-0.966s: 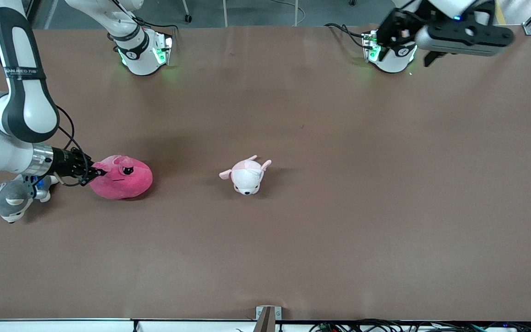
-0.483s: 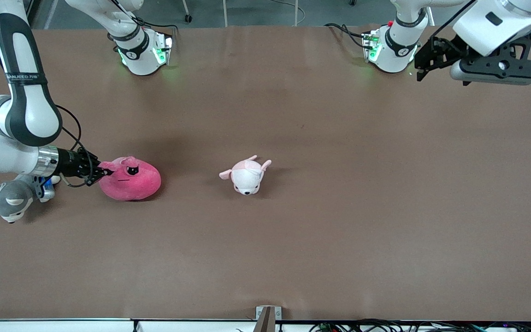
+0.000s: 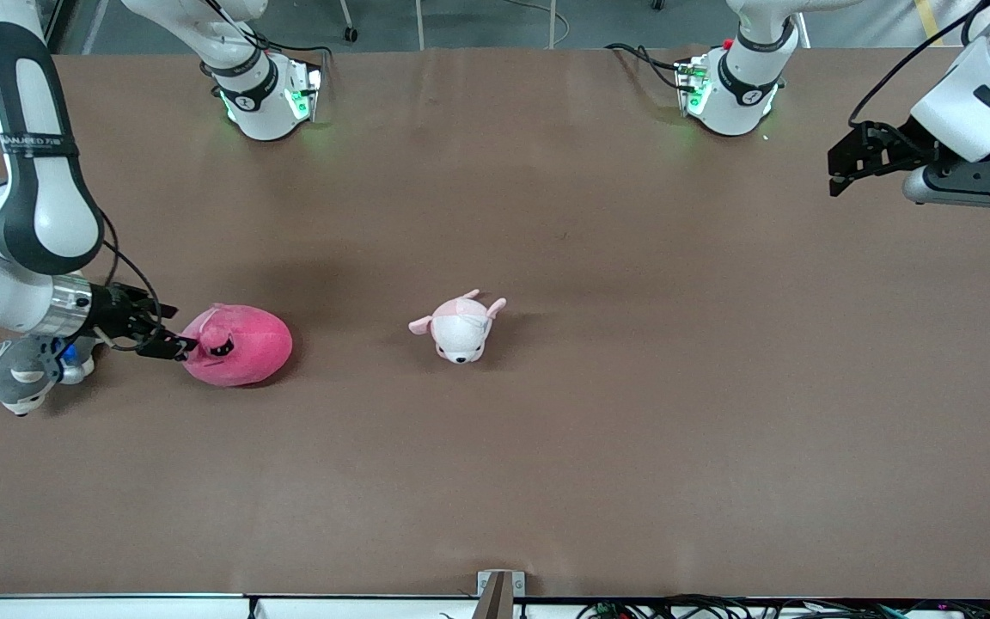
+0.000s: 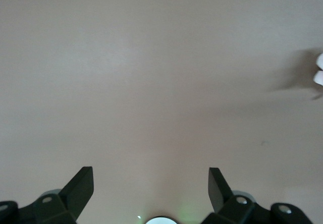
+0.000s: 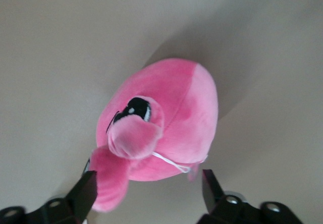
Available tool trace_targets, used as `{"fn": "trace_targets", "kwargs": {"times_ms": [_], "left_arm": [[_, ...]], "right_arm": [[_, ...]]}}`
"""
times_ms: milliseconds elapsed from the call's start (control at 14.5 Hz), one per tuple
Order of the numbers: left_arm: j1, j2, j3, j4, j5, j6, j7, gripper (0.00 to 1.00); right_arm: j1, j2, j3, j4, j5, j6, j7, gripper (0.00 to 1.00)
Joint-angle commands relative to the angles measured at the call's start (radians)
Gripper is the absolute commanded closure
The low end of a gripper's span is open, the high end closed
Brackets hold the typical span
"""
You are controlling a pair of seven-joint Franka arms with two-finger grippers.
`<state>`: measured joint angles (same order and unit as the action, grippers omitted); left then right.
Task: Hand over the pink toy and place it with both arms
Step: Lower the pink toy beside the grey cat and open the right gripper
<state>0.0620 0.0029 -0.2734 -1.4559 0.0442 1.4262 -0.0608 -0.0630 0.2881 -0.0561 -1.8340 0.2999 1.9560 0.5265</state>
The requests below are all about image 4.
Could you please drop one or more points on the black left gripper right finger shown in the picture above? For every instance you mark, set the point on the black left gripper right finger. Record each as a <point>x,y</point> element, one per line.
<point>239,210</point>

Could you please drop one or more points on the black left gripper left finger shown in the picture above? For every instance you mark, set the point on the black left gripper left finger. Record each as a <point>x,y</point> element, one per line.
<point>58,209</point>

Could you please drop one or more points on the small white pink plush dog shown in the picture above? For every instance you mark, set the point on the small white pink plush dog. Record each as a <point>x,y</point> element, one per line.
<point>319,77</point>

